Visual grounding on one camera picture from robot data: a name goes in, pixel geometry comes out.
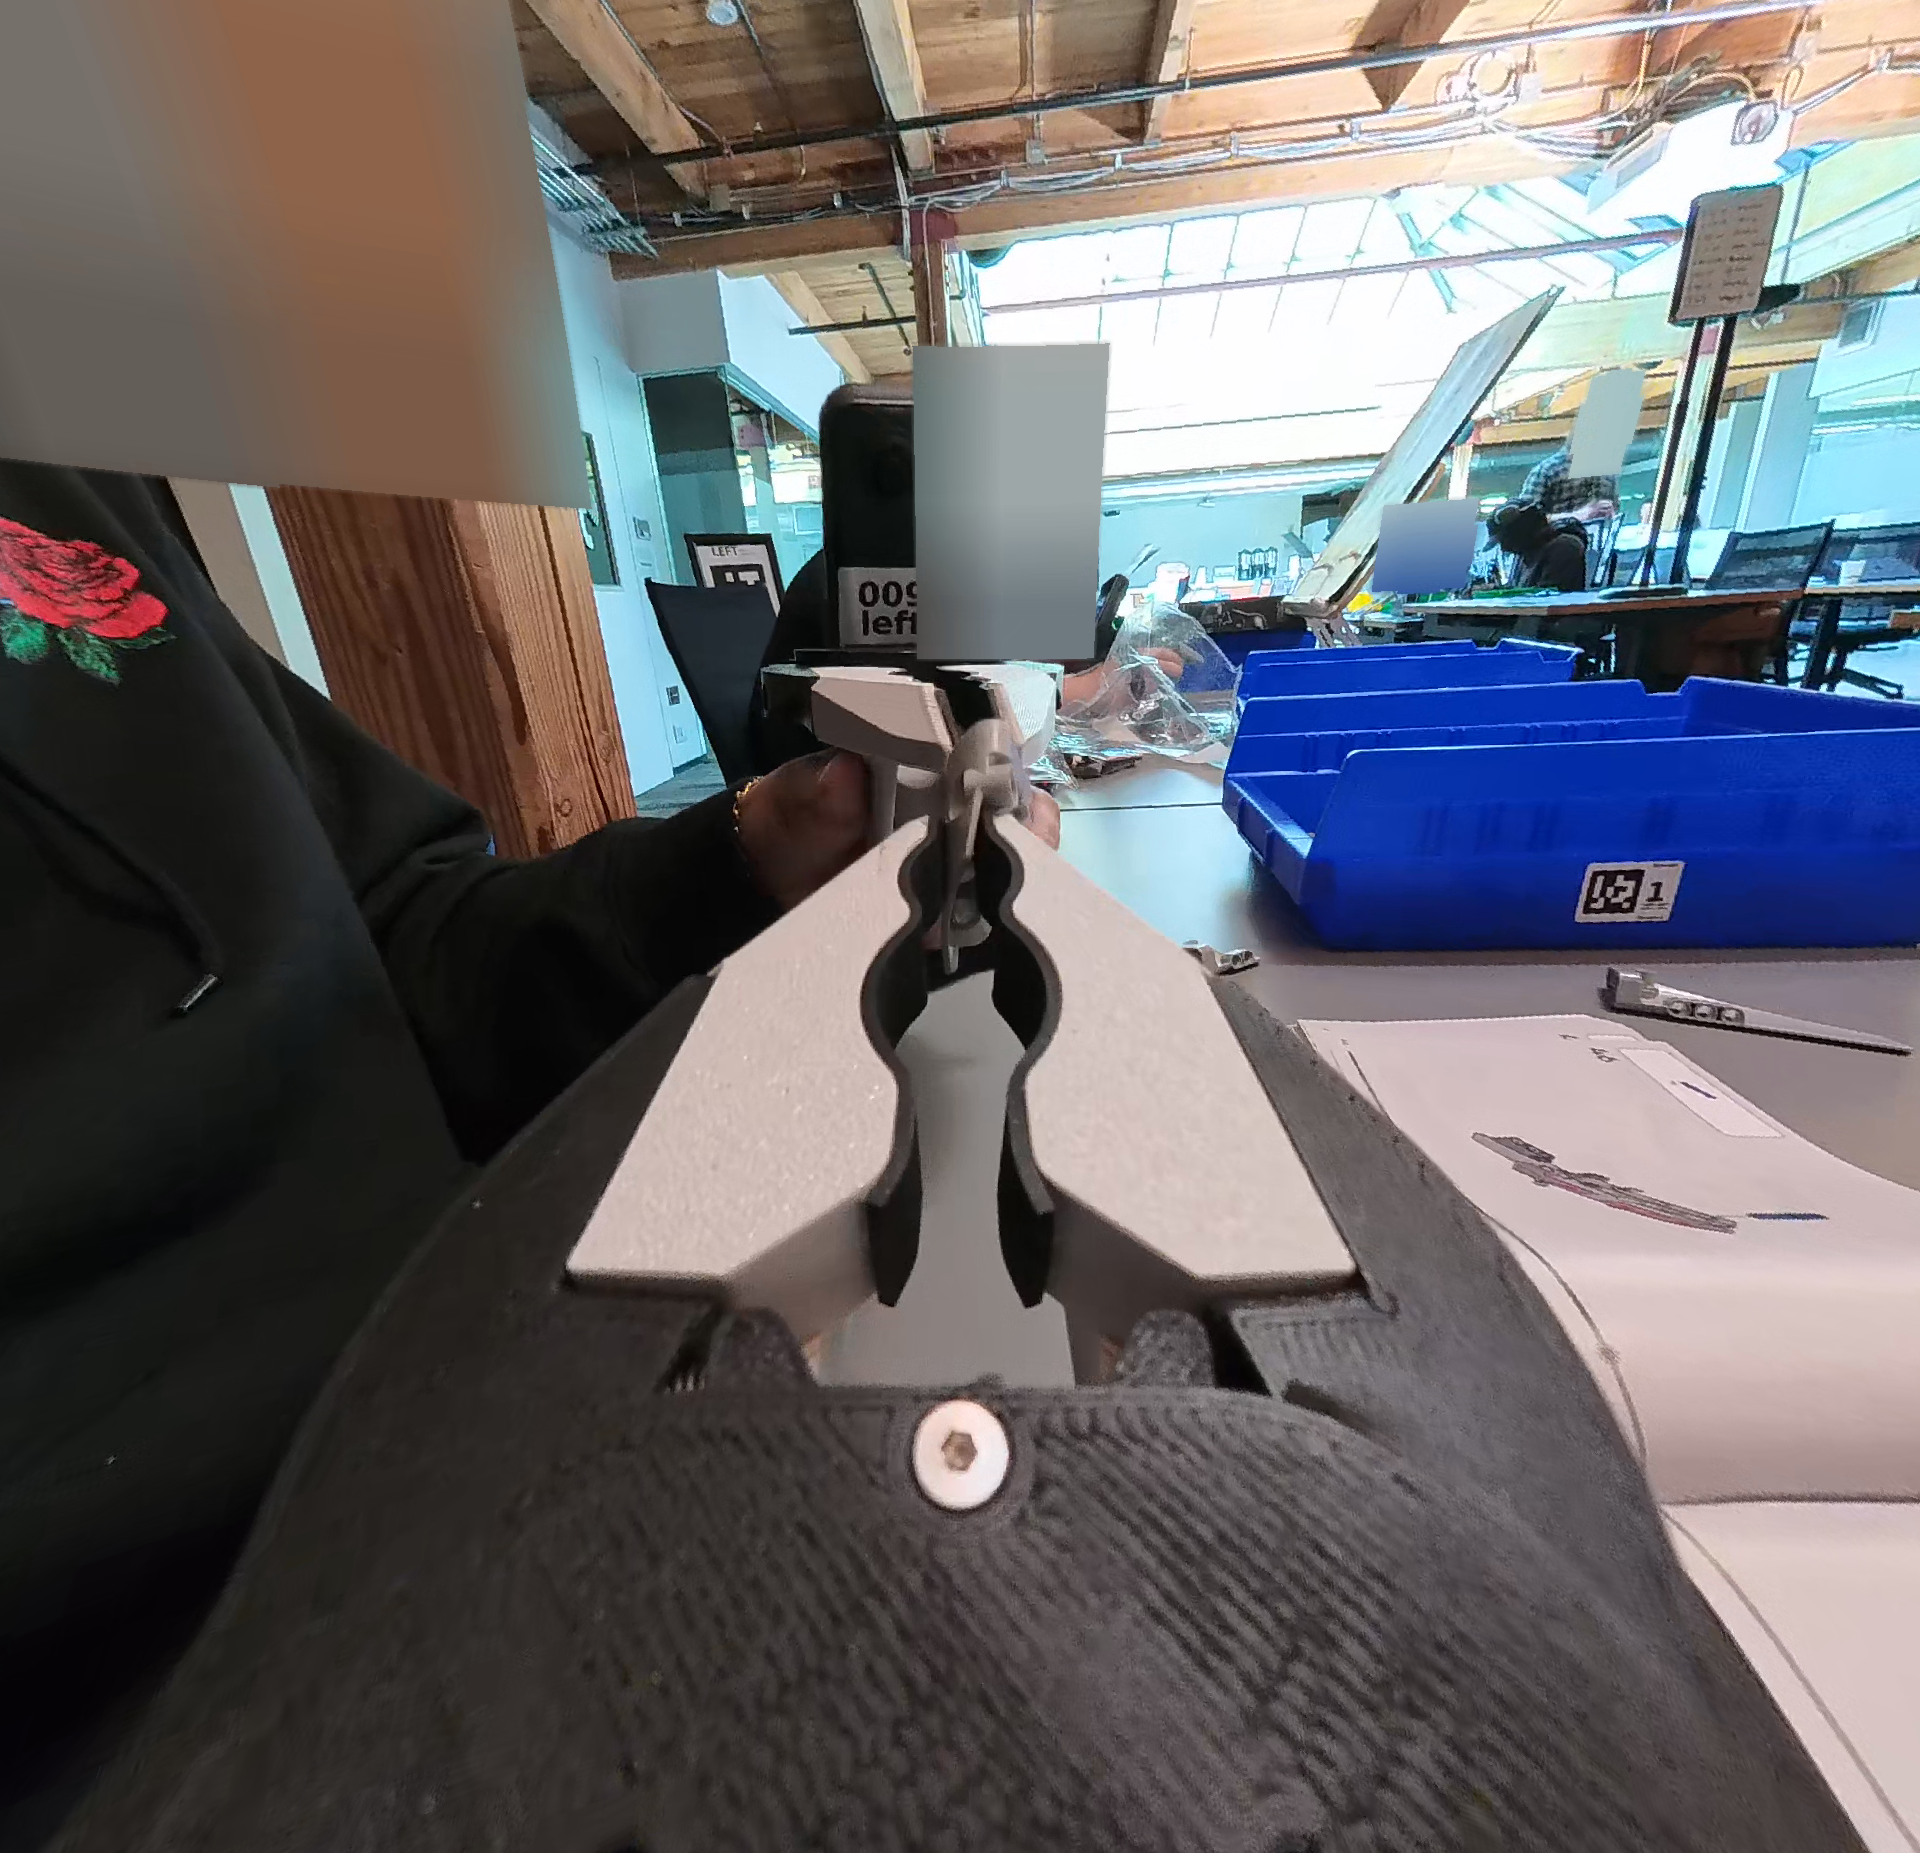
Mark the grey toy brick wedge panel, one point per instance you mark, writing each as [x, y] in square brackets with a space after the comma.
[1694, 1009]

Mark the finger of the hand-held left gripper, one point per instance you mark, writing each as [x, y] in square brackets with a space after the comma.
[882, 719]
[1032, 713]

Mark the open instruction booklet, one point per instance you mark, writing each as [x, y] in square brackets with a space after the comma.
[1648, 1285]

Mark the blue plastic storage bin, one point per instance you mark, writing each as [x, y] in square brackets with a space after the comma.
[1503, 719]
[1472, 863]
[1398, 669]

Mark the clear plastic bag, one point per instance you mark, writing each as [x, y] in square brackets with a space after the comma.
[1157, 713]

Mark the wooden pillar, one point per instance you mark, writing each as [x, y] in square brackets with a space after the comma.
[449, 656]

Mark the sign board on stand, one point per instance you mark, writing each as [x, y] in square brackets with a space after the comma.
[1726, 252]

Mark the grey toy brick part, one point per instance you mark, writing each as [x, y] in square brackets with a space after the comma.
[982, 775]

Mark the person's left hand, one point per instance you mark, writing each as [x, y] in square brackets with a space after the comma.
[795, 832]

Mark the dark wooden desk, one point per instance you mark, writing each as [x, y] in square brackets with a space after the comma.
[1606, 617]

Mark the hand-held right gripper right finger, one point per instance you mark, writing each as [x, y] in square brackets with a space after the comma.
[1170, 1117]

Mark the white slanted board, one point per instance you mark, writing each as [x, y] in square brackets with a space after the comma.
[1441, 446]

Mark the person's black sleeved left forearm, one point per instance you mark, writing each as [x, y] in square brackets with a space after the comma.
[569, 921]

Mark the grey desk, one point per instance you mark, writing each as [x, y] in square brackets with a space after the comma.
[1425, 983]

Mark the framed tag sign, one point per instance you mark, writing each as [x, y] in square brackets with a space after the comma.
[737, 578]

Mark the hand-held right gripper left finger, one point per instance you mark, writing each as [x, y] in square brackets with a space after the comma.
[766, 1105]

